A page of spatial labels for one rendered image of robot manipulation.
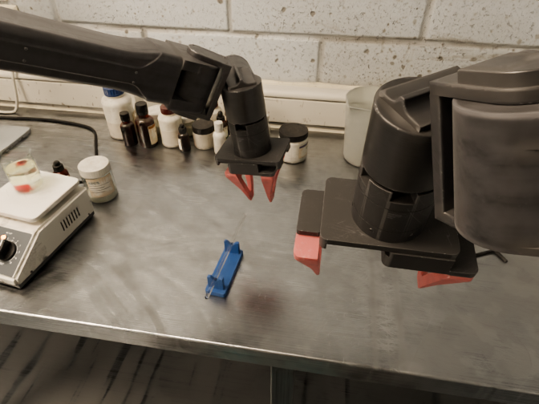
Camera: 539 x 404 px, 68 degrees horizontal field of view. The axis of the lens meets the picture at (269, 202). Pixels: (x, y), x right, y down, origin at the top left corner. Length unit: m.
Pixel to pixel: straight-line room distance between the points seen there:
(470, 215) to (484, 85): 0.06
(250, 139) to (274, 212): 0.26
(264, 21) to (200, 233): 0.53
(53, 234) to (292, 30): 0.67
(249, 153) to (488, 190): 0.42
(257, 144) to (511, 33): 0.68
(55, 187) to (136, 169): 0.22
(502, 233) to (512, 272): 0.59
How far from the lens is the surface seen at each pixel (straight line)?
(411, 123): 0.24
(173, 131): 1.00
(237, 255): 0.70
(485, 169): 0.20
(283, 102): 1.04
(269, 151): 0.59
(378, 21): 1.02
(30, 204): 0.79
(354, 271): 0.70
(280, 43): 1.04
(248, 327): 0.63
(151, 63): 0.49
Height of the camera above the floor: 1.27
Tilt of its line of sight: 39 degrees down
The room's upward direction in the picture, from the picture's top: straight up
